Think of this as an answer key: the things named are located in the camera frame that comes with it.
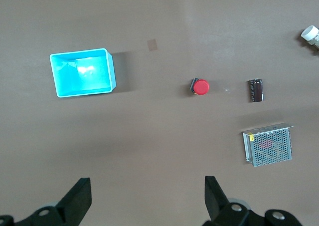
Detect perforated metal power supply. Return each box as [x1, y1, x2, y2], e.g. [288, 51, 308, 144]
[242, 122, 294, 168]

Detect brown tape patch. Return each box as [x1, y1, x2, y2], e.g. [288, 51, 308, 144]
[146, 38, 159, 52]

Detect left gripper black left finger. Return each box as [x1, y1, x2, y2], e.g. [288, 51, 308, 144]
[0, 177, 93, 226]

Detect dark brown cylindrical capacitor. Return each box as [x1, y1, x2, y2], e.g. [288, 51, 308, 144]
[248, 78, 265, 103]

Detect metal fitting white caps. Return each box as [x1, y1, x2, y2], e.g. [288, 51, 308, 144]
[300, 25, 319, 52]

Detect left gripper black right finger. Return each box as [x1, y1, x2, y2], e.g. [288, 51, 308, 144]
[203, 176, 304, 226]

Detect red push button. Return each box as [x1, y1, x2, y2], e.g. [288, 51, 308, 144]
[189, 78, 210, 96]

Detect cyan plastic bin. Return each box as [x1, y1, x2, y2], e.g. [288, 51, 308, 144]
[49, 48, 117, 98]

